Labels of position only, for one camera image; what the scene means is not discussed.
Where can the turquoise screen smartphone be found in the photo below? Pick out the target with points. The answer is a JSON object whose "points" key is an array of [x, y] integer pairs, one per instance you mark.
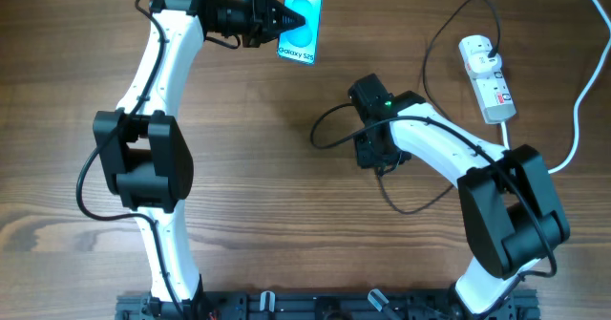
{"points": [[300, 44]]}

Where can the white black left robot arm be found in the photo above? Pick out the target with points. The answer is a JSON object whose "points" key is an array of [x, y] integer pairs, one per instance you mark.
{"points": [[144, 156]]}

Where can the white power strip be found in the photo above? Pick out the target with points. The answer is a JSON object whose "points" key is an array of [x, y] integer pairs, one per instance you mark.
{"points": [[492, 94]]}

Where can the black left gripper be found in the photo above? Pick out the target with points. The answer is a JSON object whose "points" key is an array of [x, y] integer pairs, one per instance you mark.
{"points": [[263, 27]]}

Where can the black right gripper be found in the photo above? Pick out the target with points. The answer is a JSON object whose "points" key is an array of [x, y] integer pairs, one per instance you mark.
{"points": [[365, 150]]}

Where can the white USB wall charger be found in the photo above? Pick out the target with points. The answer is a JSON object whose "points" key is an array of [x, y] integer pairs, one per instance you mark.
{"points": [[480, 65]]}

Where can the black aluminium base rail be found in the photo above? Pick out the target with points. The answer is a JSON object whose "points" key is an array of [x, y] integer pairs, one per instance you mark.
{"points": [[413, 304]]}

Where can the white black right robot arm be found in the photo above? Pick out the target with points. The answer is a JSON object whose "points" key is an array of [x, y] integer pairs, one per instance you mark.
{"points": [[510, 207]]}

